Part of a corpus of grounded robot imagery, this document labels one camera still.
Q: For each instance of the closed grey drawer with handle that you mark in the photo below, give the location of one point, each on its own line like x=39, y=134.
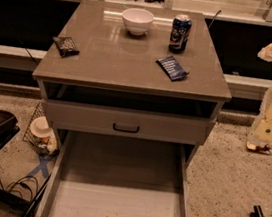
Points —
x=111, y=121

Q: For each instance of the blue snack bag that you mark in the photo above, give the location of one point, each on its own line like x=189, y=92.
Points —
x=172, y=68

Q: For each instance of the black chip bag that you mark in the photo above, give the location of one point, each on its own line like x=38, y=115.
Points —
x=65, y=46

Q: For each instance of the white bowl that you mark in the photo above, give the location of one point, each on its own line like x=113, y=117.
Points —
x=137, y=21

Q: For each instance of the blue pepsi can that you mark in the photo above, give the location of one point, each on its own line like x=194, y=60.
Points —
x=180, y=31

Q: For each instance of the grey drawer cabinet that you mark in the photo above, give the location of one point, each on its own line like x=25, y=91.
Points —
x=120, y=71

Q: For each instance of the wire basket with items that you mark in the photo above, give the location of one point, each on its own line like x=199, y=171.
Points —
x=39, y=134

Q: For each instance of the open grey lower drawer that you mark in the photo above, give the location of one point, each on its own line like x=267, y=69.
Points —
x=112, y=176

